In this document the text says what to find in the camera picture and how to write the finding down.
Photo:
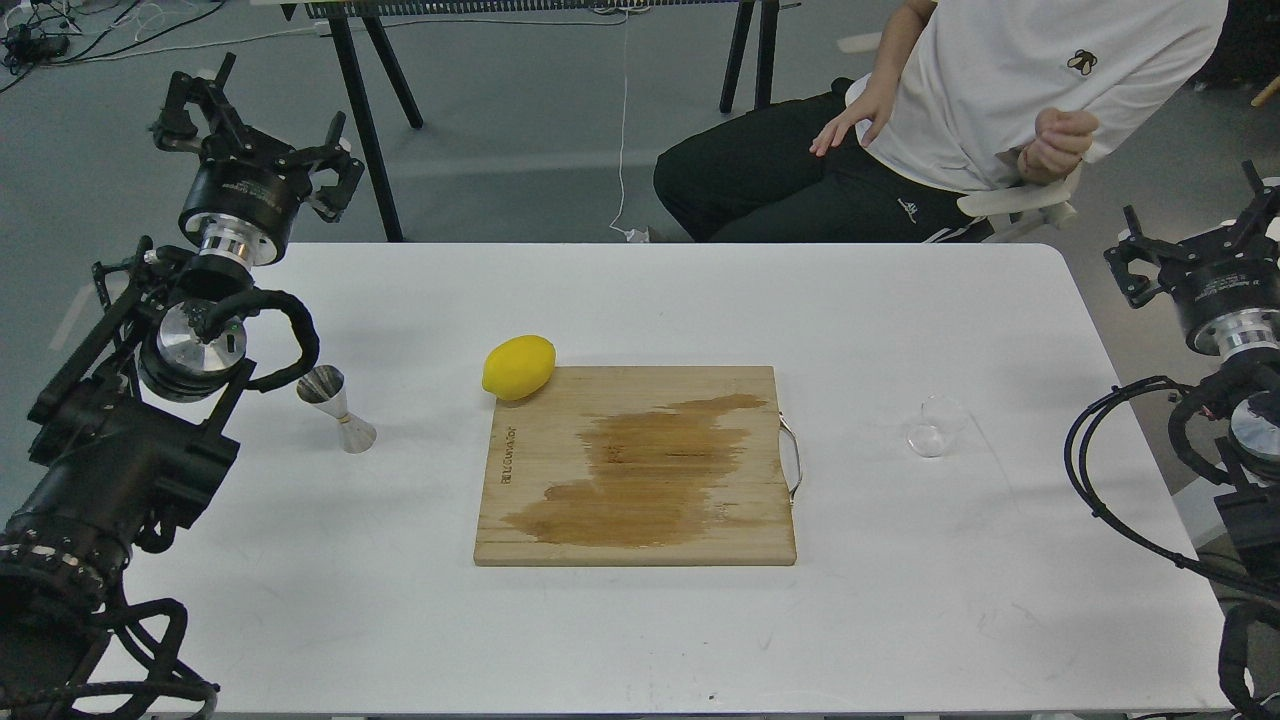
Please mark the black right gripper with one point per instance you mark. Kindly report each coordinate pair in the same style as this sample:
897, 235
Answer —
1226, 294

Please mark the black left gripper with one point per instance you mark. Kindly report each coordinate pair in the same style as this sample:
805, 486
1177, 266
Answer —
242, 204

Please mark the steel jigger measuring cup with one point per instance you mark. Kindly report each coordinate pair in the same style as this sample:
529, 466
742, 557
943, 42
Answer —
324, 388

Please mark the clear glass cup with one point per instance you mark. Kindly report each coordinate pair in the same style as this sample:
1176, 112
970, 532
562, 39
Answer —
937, 426

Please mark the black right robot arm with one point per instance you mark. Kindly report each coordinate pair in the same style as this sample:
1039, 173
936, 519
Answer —
1224, 429

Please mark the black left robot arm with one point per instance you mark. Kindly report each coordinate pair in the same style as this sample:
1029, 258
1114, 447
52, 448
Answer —
131, 430

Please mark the white chair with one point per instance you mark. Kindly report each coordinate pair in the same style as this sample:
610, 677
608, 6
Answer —
1029, 207

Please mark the seated person white shirt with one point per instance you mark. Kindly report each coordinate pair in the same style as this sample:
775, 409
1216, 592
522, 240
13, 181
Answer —
963, 97

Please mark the yellow lemon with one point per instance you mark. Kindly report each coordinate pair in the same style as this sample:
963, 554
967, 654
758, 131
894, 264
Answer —
519, 367

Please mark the wooden cutting board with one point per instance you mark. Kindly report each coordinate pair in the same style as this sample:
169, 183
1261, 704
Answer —
638, 467

